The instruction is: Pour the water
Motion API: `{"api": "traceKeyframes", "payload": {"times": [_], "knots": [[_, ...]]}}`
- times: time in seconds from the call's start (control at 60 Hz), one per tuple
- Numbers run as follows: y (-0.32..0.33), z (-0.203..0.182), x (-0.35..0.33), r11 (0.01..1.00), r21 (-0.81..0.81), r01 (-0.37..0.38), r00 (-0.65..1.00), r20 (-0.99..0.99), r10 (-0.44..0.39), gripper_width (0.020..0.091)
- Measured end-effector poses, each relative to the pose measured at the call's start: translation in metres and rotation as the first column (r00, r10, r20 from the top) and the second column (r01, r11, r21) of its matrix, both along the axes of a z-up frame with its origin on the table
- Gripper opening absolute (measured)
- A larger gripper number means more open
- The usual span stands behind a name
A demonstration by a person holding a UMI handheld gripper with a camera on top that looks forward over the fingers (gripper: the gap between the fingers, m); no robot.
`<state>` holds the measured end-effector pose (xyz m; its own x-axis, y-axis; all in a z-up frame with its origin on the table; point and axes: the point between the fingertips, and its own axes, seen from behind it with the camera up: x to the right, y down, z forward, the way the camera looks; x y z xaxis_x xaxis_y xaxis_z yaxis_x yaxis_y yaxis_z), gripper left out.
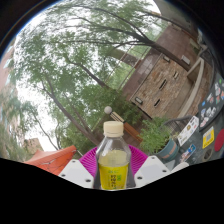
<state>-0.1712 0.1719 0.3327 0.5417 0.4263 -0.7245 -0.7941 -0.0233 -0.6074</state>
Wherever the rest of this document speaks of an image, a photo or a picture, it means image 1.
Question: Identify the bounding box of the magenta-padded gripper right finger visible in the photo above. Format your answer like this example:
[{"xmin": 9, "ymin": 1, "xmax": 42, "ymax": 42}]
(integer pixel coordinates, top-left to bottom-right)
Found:
[{"xmin": 127, "ymin": 145, "xmax": 172, "ymax": 188}]

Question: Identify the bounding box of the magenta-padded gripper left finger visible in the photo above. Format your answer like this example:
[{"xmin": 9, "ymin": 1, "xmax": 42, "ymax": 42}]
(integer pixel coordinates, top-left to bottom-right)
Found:
[{"xmin": 58, "ymin": 146, "xmax": 100, "ymax": 189}]

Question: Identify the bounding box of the clear bottle with yellow label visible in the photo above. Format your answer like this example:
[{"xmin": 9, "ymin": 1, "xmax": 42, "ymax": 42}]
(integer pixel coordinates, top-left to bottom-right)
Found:
[{"xmin": 95, "ymin": 120, "xmax": 132, "ymax": 191}]

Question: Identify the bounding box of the orange canopy tent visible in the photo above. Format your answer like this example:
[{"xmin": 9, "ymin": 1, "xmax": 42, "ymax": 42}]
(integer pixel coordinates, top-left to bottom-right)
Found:
[{"xmin": 23, "ymin": 144, "xmax": 78, "ymax": 176}]

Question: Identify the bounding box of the green plant in teal pot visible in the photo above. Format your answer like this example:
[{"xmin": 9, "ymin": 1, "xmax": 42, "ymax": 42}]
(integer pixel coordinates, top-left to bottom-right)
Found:
[{"xmin": 139, "ymin": 116, "xmax": 179, "ymax": 161}]

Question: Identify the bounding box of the colourful sticker sheet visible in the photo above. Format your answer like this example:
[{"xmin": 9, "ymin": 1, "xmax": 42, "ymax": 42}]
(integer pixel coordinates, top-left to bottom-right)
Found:
[{"xmin": 179, "ymin": 143, "xmax": 197, "ymax": 163}]

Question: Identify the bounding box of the white sticker sheet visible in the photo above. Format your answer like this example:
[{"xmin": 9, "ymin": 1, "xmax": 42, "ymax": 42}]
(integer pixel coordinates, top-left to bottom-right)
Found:
[{"xmin": 177, "ymin": 115, "xmax": 200, "ymax": 147}]

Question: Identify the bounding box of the small yellow card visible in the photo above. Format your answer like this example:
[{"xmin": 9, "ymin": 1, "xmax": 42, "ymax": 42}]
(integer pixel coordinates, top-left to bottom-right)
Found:
[{"xmin": 202, "ymin": 126, "xmax": 215, "ymax": 149}]

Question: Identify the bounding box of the flat round red coaster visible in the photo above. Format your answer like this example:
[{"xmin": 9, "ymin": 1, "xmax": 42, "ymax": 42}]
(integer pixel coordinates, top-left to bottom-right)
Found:
[{"xmin": 214, "ymin": 128, "xmax": 224, "ymax": 153}]

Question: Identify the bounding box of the black laptop with stickers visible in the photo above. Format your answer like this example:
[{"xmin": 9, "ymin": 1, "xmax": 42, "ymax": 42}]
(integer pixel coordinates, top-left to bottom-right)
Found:
[{"xmin": 198, "ymin": 71, "xmax": 224, "ymax": 129}]

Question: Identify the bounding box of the wooden lamp post with globe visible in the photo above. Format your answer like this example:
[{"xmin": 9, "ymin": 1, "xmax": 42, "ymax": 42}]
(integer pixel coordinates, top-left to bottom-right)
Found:
[{"xmin": 103, "ymin": 105, "xmax": 143, "ymax": 141}]

